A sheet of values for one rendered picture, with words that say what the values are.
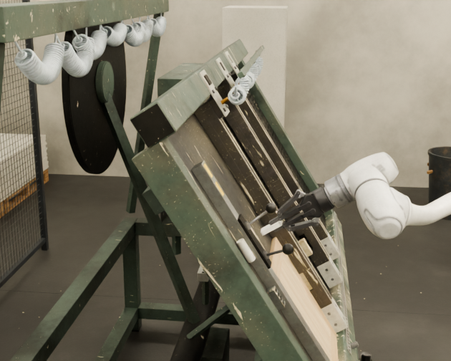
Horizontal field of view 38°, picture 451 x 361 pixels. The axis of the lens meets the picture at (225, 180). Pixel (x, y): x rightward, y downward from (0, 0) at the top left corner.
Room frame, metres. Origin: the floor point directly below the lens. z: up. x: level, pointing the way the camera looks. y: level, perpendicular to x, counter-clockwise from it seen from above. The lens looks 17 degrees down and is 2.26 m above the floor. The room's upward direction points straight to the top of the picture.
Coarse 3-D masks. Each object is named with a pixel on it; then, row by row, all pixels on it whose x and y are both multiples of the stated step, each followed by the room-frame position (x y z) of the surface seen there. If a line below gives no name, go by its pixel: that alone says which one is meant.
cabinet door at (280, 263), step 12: (276, 240) 2.42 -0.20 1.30; (276, 264) 2.23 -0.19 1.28; (288, 264) 2.38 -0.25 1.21; (288, 276) 2.29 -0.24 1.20; (300, 276) 2.43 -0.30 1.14; (288, 288) 2.20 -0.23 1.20; (300, 288) 2.34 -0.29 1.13; (300, 300) 2.24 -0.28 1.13; (312, 300) 2.38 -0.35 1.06; (300, 312) 2.15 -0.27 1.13; (312, 312) 2.29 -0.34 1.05; (312, 324) 2.20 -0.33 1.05; (324, 324) 2.35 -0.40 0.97; (324, 336) 2.25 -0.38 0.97; (324, 348) 2.16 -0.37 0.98; (336, 348) 2.29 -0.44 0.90; (336, 360) 2.20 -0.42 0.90
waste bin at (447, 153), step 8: (432, 152) 6.59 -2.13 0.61; (440, 152) 6.65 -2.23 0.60; (448, 152) 6.66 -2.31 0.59; (432, 160) 6.36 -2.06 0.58; (440, 160) 6.27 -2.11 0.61; (448, 160) 6.21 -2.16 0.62; (432, 168) 6.36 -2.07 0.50; (440, 168) 6.27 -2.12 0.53; (448, 168) 6.22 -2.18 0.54; (432, 176) 6.36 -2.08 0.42; (440, 176) 6.27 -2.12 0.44; (448, 176) 6.22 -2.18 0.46; (432, 184) 6.36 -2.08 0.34; (440, 184) 6.27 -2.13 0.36; (448, 184) 6.22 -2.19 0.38; (432, 192) 6.36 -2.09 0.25; (440, 192) 6.27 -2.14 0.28; (448, 192) 6.23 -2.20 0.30; (432, 200) 6.36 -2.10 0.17; (448, 216) 6.24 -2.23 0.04
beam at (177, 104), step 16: (240, 48) 3.78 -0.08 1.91; (208, 64) 2.73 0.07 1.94; (224, 64) 3.05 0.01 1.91; (192, 80) 2.32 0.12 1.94; (160, 96) 2.13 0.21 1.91; (176, 96) 2.02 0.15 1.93; (192, 96) 2.19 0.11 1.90; (208, 96) 2.42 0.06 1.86; (144, 112) 1.82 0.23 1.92; (160, 112) 1.81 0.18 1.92; (176, 112) 1.92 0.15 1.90; (192, 112) 2.07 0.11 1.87; (144, 128) 1.82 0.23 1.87; (160, 128) 1.81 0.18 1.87; (176, 128) 1.82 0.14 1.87
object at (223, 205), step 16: (208, 176) 2.05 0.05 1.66; (208, 192) 2.05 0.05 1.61; (224, 208) 2.05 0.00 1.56; (256, 256) 2.03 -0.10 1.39; (272, 272) 2.05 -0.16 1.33; (288, 304) 2.02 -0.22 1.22; (288, 320) 2.02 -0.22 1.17; (304, 320) 2.06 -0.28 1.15; (304, 336) 2.01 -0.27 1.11; (320, 352) 2.01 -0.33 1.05
